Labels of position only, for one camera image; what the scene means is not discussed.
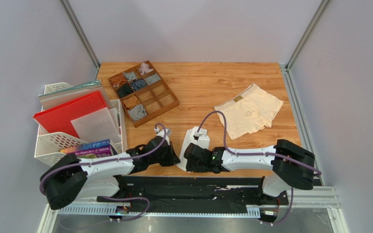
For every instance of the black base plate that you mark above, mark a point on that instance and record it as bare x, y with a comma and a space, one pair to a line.
182, 191

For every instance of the grey rolled cloth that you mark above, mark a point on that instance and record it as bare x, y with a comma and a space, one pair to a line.
138, 112
130, 76
152, 79

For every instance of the red folder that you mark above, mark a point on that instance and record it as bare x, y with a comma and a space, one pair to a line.
58, 118

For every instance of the purple book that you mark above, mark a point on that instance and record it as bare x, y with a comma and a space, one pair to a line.
99, 149

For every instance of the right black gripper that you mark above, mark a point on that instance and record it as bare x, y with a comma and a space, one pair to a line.
189, 156

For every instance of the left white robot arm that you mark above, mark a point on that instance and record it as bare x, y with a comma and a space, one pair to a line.
73, 178

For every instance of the white underwear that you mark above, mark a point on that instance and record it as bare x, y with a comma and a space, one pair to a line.
187, 140

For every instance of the grey rolled cloth top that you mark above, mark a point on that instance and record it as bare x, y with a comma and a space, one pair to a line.
130, 76

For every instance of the brown compartment organizer box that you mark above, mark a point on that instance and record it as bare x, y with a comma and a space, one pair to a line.
157, 98

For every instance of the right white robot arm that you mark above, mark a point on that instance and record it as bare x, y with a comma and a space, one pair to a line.
292, 165

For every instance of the orange rolled cloth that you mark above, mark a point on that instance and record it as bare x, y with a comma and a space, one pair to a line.
131, 102
118, 80

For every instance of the white slotted cable duct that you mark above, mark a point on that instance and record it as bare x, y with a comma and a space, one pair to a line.
116, 209

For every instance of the striped blue rolled cloth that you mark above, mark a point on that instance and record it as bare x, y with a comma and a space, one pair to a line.
138, 84

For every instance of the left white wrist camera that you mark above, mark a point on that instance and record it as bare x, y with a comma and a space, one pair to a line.
163, 132

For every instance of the translucent white folder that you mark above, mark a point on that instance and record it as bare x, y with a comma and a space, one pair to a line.
99, 125

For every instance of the orange rolled cloth lower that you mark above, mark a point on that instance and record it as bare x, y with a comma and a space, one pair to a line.
131, 102

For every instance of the black rolled cloth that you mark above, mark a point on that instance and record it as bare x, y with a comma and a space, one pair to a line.
124, 90

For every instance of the grey rolled cloth lower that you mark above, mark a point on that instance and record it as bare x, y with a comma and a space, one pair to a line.
138, 112

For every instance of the grey rolled cloth right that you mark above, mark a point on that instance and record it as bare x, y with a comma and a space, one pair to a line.
152, 79

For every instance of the pink rolled cloth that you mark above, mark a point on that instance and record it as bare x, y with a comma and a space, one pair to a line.
144, 68

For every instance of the orange rolled cloth top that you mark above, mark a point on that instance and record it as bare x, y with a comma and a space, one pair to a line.
118, 80

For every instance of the white file rack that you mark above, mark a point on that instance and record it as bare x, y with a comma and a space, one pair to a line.
48, 145

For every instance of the beige boxer shorts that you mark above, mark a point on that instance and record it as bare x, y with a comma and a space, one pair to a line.
251, 111

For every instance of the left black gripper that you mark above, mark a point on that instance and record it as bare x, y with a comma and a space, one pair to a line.
173, 158

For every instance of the grey folder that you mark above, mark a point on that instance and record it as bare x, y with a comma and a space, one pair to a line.
58, 93

